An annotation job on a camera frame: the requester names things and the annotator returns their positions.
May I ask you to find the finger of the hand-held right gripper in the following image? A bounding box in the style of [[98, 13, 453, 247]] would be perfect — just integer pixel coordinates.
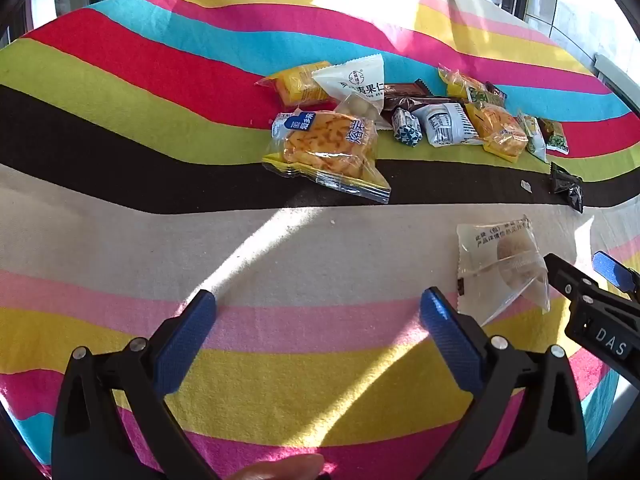
[[543, 253, 601, 301], [591, 250, 640, 307]]

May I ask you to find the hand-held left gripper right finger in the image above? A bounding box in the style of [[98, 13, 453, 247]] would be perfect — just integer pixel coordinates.
[[419, 287, 588, 480]]

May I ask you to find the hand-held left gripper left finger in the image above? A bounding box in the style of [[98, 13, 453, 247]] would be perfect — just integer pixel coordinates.
[[51, 289, 218, 480]]

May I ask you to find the clear round pastry packet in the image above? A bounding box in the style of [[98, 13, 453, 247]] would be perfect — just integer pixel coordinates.
[[456, 215, 551, 326]]

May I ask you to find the yellow cake packet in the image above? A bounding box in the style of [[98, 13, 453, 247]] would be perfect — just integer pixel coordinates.
[[438, 64, 488, 101]]

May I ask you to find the brown chocolate wafer bar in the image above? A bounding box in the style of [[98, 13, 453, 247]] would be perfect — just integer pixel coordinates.
[[382, 95, 453, 113], [382, 78, 432, 98]]

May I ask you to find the person's left hand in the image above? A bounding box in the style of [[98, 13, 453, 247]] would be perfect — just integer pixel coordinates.
[[239, 454, 326, 480]]

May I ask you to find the small black packet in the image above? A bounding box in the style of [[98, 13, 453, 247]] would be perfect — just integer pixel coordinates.
[[549, 162, 586, 215]]

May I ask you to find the striped colourful cloth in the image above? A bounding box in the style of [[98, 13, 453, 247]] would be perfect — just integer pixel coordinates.
[[0, 0, 640, 480]]

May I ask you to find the green pea snack packet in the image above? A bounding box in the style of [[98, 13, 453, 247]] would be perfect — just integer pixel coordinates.
[[539, 117, 571, 156], [466, 85, 506, 109], [516, 111, 549, 163]]

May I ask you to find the small orange bread packet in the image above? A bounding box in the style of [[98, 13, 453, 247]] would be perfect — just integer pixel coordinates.
[[464, 101, 530, 163]]

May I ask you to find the white packet black text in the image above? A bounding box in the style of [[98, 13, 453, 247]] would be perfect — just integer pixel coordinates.
[[412, 101, 483, 148]]

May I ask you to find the blue white patterned candy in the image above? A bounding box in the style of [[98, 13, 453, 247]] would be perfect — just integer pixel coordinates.
[[391, 106, 425, 147]]

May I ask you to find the large orange cracker packet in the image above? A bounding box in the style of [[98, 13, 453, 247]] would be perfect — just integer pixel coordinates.
[[261, 109, 392, 206]]

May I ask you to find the white nut snack packet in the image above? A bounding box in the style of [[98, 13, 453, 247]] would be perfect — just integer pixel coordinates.
[[311, 53, 387, 128]]

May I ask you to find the yellow snack packet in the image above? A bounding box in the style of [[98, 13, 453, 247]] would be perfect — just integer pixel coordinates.
[[255, 60, 333, 108]]

